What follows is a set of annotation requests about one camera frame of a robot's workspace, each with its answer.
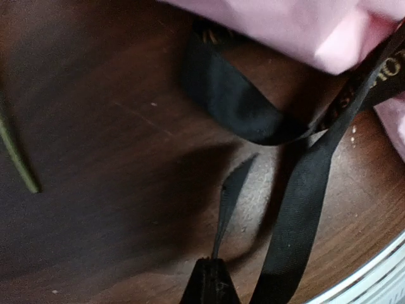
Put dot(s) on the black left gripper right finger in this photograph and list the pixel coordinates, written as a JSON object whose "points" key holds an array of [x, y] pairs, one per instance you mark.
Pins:
{"points": [[221, 289]]}

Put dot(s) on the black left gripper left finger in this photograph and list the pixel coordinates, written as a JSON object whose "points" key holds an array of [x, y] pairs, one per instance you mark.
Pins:
{"points": [[194, 291]]}

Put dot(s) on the pink wrapping paper sheet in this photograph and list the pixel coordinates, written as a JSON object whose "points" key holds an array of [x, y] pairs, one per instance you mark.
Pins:
{"points": [[331, 36]]}

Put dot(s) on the pile of fake flowers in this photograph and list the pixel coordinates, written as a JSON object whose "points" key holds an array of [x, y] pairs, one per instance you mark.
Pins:
{"points": [[15, 152]]}

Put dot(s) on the aluminium front rail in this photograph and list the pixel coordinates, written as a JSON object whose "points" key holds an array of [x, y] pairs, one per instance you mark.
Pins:
{"points": [[381, 280]]}

